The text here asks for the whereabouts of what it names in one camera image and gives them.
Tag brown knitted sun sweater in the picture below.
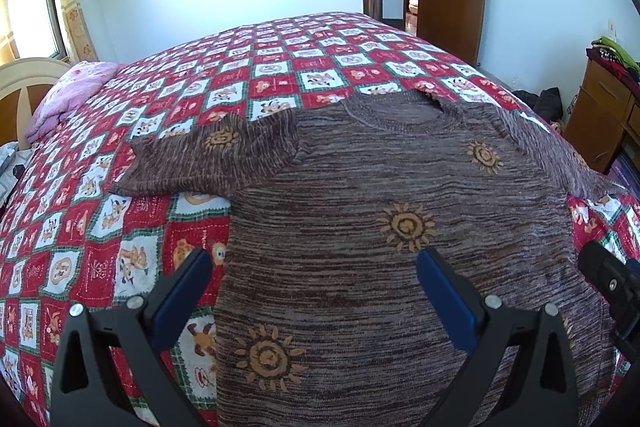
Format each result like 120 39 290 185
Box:
111 91 616 426

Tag dark clothes on floor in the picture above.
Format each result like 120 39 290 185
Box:
513 87 564 124

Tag wooden dresser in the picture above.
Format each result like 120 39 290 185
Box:
563 58 639 173

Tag window with frame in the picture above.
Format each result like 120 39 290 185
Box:
3 0 67 60

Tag cream wooden headboard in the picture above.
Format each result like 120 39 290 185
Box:
0 58 70 150

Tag pink pillow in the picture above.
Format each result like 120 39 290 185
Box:
25 61 122 144

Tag red checkered bear quilt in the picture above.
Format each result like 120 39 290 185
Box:
1 12 639 426

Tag clothes pile on dresser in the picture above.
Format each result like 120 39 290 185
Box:
586 36 640 84

